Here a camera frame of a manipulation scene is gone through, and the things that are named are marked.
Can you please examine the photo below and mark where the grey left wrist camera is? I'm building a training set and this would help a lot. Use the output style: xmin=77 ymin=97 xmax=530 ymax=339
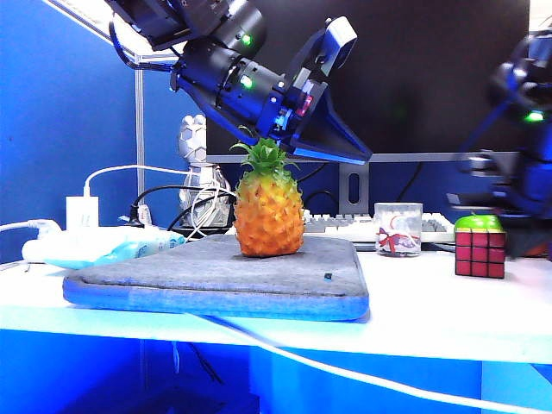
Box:
xmin=287 ymin=16 xmax=359 ymax=90

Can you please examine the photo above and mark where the white grey keyboard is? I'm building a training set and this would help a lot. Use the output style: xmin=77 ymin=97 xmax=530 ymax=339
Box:
xmin=304 ymin=210 xmax=456 ymax=252

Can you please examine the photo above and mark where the thick white cable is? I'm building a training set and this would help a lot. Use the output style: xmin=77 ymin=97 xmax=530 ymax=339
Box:
xmin=189 ymin=313 xmax=552 ymax=414

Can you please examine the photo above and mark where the light blue tissue pack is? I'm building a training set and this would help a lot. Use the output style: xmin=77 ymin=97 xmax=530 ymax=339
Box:
xmin=42 ymin=226 xmax=187 ymax=270

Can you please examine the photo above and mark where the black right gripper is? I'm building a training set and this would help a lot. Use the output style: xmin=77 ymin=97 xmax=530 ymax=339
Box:
xmin=446 ymin=150 xmax=552 ymax=219

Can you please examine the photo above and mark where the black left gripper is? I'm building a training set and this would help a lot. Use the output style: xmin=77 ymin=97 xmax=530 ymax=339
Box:
xmin=257 ymin=67 xmax=373 ymax=166

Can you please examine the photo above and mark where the Rubik's cube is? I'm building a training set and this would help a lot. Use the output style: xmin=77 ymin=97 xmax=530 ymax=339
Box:
xmin=455 ymin=227 xmax=507 ymax=279

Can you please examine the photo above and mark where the silver fist figurine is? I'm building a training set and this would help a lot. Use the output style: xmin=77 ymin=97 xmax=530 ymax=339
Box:
xmin=178 ymin=114 xmax=234 ymax=229

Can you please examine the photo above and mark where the plastic pineapple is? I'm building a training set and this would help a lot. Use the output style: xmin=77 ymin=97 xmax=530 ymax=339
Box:
xmin=230 ymin=137 xmax=307 ymax=259

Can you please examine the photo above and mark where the green apple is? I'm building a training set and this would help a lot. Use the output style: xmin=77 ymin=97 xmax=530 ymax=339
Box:
xmin=454 ymin=213 xmax=505 ymax=234

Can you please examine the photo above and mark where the thin dark cable under desk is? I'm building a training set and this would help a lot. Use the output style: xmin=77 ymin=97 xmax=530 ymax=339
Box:
xmin=189 ymin=342 xmax=226 ymax=386

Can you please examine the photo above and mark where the grey felt laptop sleeve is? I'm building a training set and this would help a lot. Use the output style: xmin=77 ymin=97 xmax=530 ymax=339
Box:
xmin=63 ymin=235 xmax=371 ymax=323

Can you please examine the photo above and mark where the thin white charger cable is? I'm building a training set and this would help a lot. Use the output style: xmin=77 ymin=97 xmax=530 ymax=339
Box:
xmin=84 ymin=164 xmax=238 ymax=241

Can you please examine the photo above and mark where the white power strip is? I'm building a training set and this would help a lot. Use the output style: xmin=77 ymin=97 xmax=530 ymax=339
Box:
xmin=22 ymin=232 xmax=70 ymax=263

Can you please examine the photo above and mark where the clear plastic cup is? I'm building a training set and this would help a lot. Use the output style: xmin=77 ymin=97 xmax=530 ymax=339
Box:
xmin=373 ymin=202 xmax=423 ymax=259

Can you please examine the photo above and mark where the white cable with plug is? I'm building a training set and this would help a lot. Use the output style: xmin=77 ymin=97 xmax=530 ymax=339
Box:
xmin=0 ymin=219 xmax=61 ymax=237

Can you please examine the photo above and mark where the aluminium partition post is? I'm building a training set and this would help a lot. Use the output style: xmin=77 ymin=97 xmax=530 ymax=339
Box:
xmin=134 ymin=68 xmax=145 ymax=212

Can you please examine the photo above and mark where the black cable with plug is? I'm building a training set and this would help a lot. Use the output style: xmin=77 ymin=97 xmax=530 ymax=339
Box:
xmin=129 ymin=185 xmax=236 ymax=229

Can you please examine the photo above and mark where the white charger adapter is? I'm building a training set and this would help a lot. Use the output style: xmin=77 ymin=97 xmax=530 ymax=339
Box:
xmin=65 ymin=196 xmax=100 ymax=231

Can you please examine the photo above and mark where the grey monitor stand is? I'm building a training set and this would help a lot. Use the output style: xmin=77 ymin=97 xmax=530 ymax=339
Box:
xmin=338 ymin=161 xmax=372 ymax=216

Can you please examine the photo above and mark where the black computer monitor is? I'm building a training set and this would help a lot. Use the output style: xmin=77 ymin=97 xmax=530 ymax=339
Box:
xmin=205 ymin=0 xmax=531 ymax=165

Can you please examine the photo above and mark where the black monitor cable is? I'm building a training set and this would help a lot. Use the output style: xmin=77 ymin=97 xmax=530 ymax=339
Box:
xmin=304 ymin=190 xmax=341 ymax=213
xmin=395 ymin=162 xmax=425 ymax=204
xmin=298 ymin=162 xmax=325 ymax=183

